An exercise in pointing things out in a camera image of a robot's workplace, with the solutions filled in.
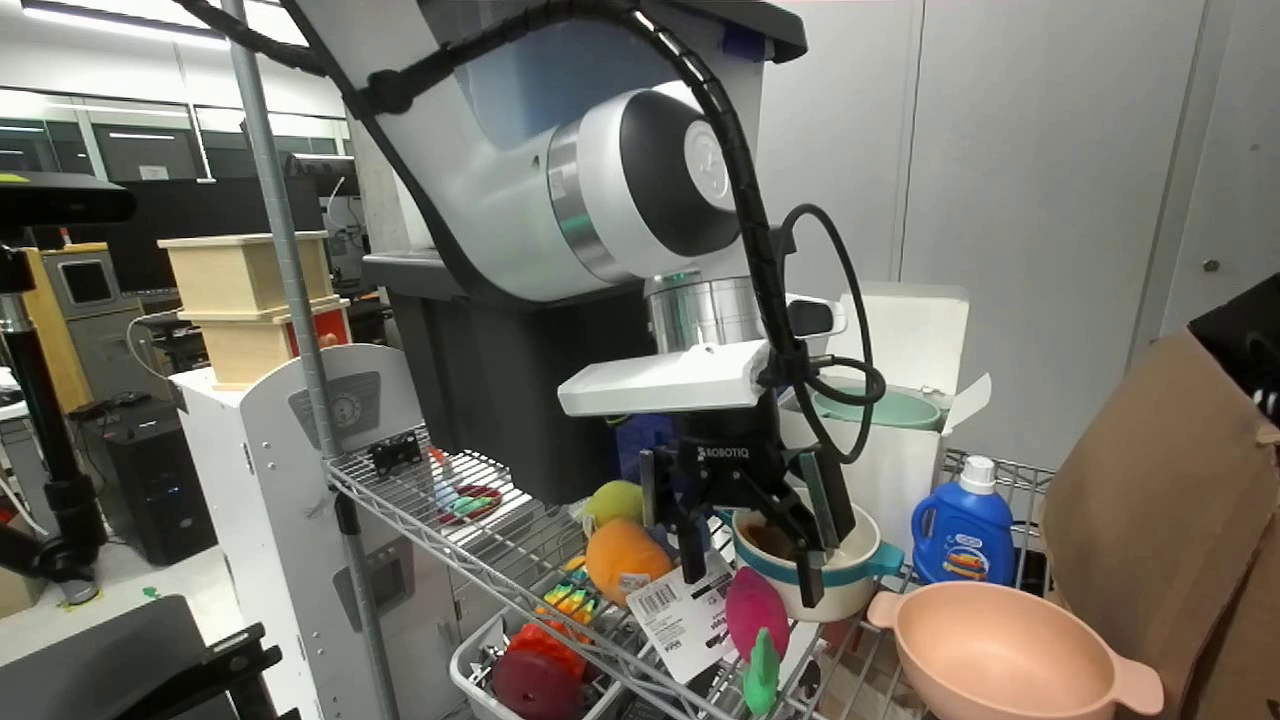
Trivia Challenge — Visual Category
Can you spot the orange plush ball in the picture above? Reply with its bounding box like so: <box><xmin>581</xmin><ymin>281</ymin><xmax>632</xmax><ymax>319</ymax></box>
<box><xmin>581</xmin><ymin>516</ymin><xmax>681</xmax><ymax>604</ymax></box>

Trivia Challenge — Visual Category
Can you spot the black tripod stand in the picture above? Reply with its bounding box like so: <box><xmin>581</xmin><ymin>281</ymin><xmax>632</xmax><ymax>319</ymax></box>
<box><xmin>0</xmin><ymin>174</ymin><xmax>136</xmax><ymax>594</ymax></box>

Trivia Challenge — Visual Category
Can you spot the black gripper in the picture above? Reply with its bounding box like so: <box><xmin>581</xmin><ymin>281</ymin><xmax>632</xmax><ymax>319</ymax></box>
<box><xmin>648</xmin><ymin>409</ymin><xmax>854</xmax><ymax>614</ymax></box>

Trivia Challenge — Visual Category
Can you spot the metal wire shelf rack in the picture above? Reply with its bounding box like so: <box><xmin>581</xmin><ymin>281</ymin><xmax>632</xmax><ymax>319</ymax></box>
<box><xmin>217</xmin><ymin>0</ymin><xmax>1057</xmax><ymax>720</ymax></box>

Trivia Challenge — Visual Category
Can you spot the white cardboard box open lid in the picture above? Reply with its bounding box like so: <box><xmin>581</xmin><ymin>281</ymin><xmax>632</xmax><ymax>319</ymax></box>
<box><xmin>784</xmin><ymin>281</ymin><xmax>995</xmax><ymax>542</ymax></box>

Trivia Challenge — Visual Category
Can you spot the tan machine with screen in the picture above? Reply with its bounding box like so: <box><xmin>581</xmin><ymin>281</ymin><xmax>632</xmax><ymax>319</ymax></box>
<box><xmin>15</xmin><ymin>236</ymin><xmax>128</xmax><ymax>416</ymax></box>

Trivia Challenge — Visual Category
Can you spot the pink bowl with handles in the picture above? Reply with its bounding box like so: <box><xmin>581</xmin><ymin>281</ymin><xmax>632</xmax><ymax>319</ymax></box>
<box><xmin>865</xmin><ymin>576</ymin><xmax>1167</xmax><ymax>720</ymax></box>

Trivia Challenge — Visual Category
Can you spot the white paper barcode tag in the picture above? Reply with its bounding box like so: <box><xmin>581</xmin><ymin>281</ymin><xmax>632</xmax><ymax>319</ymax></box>
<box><xmin>618</xmin><ymin>563</ymin><xmax>753</xmax><ymax>690</ymax></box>

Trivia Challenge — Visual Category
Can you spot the white cabinet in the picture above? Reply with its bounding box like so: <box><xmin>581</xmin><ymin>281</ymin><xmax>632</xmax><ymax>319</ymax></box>
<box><xmin>173</xmin><ymin>340</ymin><xmax>460</xmax><ymax>720</ymax></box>

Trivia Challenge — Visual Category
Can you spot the beige plastic box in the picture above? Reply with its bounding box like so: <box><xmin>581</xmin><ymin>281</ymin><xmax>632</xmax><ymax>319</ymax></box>
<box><xmin>156</xmin><ymin>228</ymin><xmax>335</xmax><ymax>326</ymax></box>

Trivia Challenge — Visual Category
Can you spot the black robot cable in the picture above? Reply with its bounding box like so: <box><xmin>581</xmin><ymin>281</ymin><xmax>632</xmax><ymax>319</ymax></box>
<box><xmin>173</xmin><ymin>0</ymin><xmax>893</xmax><ymax>466</ymax></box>

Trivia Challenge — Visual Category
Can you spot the beige box orange trim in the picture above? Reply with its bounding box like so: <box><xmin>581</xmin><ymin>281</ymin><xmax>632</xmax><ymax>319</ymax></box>
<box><xmin>197</xmin><ymin>296</ymin><xmax>357</xmax><ymax>394</ymax></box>

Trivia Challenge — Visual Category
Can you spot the brown toy food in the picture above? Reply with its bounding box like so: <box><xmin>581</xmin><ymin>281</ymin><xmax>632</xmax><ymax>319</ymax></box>
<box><xmin>739</xmin><ymin>516</ymin><xmax>803</xmax><ymax>562</ymax></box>

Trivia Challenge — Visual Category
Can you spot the multicolour small toy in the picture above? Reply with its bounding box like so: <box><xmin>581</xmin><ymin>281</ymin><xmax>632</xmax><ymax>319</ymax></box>
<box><xmin>536</xmin><ymin>563</ymin><xmax>607</xmax><ymax>632</ymax></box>

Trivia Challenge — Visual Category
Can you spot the black equipment case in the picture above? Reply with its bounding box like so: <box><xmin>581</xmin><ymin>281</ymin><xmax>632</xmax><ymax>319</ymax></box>
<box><xmin>0</xmin><ymin>594</ymin><xmax>293</xmax><ymax>720</ymax></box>

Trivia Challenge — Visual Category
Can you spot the clear plastic storage bin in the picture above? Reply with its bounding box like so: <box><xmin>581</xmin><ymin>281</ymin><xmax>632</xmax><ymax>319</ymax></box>
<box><xmin>322</xmin><ymin>0</ymin><xmax>813</xmax><ymax>292</ymax></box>

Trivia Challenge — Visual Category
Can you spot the yellow green plush ball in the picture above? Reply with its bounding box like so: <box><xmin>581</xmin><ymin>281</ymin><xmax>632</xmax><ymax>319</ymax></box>
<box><xmin>581</xmin><ymin>476</ymin><xmax>655</xmax><ymax>542</ymax></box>

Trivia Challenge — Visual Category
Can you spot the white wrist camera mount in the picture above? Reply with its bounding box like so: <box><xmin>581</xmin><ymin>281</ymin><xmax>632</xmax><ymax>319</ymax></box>
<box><xmin>551</xmin><ymin>337</ymin><xmax>781</xmax><ymax>421</ymax></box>

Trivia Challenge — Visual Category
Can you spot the brown cardboard box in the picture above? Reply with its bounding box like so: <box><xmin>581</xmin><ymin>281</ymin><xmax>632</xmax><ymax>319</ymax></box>
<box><xmin>1037</xmin><ymin>326</ymin><xmax>1280</xmax><ymax>720</ymax></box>

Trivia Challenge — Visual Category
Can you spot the black computer tower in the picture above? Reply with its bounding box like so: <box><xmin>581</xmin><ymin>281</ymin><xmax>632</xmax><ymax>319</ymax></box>
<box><xmin>63</xmin><ymin>395</ymin><xmax>219</xmax><ymax>570</ymax></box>

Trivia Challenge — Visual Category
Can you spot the dark grey storage tote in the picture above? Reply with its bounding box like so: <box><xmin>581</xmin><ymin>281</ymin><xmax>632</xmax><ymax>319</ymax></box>
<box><xmin>358</xmin><ymin>250</ymin><xmax>670</xmax><ymax>504</ymax></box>

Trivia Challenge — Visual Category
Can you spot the pink toy with green leaves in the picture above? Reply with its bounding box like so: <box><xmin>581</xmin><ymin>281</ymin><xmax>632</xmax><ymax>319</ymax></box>
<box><xmin>718</xmin><ymin>570</ymin><xmax>794</xmax><ymax>720</ymax></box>

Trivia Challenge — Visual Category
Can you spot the blue toy detergent bottle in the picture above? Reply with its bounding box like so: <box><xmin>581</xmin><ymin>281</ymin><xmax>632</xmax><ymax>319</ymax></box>
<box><xmin>909</xmin><ymin>452</ymin><xmax>1019</xmax><ymax>587</ymax></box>

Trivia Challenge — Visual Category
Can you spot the white wire basket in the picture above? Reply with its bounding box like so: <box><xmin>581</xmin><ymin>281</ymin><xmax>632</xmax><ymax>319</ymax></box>
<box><xmin>447</xmin><ymin>604</ymin><xmax>636</xmax><ymax>720</ymax></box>

